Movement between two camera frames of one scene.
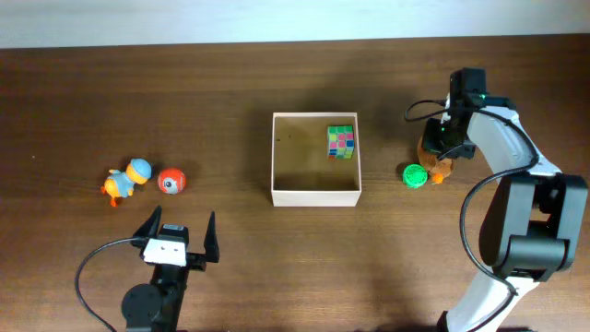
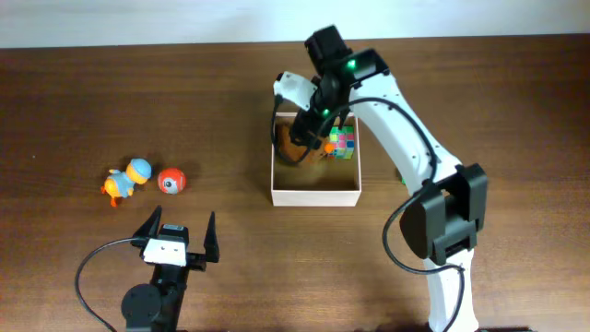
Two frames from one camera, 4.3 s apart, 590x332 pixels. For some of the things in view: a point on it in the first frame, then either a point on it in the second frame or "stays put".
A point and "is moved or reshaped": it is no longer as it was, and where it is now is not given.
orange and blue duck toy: [122, 183] stays put
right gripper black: [430, 142] → [304, 134]
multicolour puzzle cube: [340, 141] stays put
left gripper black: [198, 262] stays put
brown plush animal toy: [438, 169] is moved or reshaped
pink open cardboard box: [302, 175] stays put
